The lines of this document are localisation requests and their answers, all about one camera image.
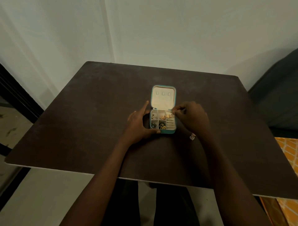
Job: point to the orange patterned cloth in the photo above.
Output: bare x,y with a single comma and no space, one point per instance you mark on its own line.
288,151

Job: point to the person's leg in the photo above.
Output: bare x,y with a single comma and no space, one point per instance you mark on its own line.
173,207
126,205

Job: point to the person's right hand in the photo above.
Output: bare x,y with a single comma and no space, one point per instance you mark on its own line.
195,118

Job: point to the person's left hand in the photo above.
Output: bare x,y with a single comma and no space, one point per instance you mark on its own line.
136,128

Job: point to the person's right leg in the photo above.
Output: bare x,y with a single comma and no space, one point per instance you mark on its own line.
173,207

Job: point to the pile of small jewellery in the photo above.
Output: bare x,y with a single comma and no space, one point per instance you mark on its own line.
153,125

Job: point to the teal jewellery box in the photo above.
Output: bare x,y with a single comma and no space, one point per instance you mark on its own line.
163,100

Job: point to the person's right forearm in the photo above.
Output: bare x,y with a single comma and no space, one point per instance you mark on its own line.
230,184

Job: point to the person's left forearm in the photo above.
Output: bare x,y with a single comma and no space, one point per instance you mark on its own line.
97,188

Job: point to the black door frame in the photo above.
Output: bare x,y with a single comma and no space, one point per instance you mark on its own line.
18,95

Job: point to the person's left leg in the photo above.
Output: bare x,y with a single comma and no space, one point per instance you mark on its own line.
126,205

